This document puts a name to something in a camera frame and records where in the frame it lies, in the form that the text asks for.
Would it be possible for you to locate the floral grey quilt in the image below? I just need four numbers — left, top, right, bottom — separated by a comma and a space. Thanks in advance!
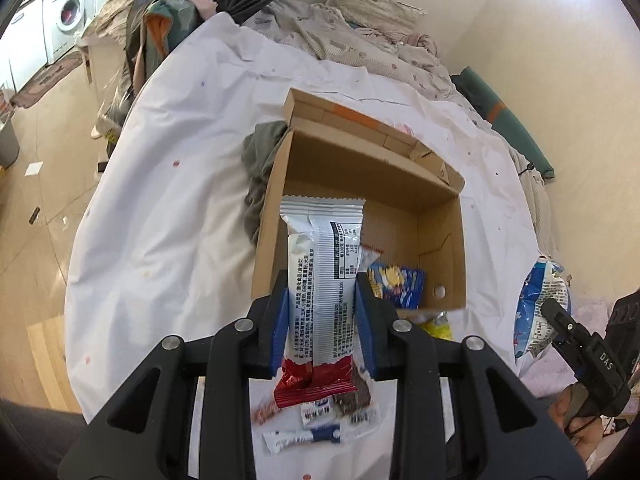
240, 0, 456, 106

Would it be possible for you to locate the patterned floor rug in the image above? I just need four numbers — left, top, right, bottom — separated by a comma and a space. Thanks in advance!
10, 50, 83, 108

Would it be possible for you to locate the dark grey cloth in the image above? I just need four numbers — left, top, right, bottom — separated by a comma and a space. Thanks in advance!
241, 121, 293, 248

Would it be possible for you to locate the yellow snack packet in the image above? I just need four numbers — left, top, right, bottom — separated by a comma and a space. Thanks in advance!
420, 310, 453, 342

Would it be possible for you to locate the silver red snack bar packet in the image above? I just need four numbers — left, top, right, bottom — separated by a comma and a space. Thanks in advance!
273, 195, 367, 408

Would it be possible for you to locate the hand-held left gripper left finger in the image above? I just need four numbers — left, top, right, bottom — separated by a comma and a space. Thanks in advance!
57, 270, 291, 480

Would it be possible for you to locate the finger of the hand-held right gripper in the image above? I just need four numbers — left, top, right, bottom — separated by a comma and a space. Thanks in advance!
540, 299, 587, 358

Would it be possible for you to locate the green rolled mat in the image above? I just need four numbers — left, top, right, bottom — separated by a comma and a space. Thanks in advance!
460, 66, 555, 181

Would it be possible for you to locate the grey trash bin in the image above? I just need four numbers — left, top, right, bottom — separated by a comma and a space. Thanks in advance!
0, 115, 21, 168

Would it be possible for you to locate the small white blue sachet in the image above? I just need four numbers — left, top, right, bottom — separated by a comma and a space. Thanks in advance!
262, 425, 343, 456

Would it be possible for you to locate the white orange-edged snack packet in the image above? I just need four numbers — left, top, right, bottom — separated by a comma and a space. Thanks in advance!
360, 242, 386, 281

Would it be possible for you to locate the brown cardboard box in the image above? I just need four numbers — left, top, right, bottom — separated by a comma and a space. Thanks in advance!
250, 87, 468, 321

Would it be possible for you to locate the dark blue snack packet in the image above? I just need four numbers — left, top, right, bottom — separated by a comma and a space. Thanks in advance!
367, 264, 427, 309

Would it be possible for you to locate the beige blanket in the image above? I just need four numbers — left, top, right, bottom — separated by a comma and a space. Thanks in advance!
82, 0, 151, 48

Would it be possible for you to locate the beige ruffled pillow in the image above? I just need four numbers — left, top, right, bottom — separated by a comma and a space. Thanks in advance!
325, 0, 426, 31

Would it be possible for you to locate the white washing machine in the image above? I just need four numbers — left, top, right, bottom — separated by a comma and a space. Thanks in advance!
42, 0, 88, 66

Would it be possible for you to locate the blue white snack bag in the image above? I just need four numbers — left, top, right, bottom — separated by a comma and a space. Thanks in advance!
515, 256, 573, 361

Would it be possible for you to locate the white printed bed sheet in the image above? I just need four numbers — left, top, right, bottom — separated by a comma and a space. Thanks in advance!
65, 12, 540, 480

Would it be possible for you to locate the person's right hand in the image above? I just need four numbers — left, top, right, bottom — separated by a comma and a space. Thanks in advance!
547, 384, 618, 466

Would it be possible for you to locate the brown jerky snack packet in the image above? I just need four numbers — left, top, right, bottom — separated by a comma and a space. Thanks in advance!
332, 367, 383, 428

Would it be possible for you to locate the pile of clothes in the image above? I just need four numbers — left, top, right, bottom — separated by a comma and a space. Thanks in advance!
131, 0, 221, 86

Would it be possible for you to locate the white cabinet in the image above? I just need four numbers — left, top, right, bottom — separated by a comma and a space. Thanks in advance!
0, 0, 51, 92

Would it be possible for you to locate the pink speckled snack packet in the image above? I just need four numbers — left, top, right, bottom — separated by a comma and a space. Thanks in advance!
252, 400, 282, 427

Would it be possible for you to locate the white slipper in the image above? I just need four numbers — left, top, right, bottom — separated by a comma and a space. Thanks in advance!
90, 112, 118, 141

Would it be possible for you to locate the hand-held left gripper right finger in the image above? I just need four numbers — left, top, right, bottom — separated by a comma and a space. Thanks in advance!
354, 272, 588, 480

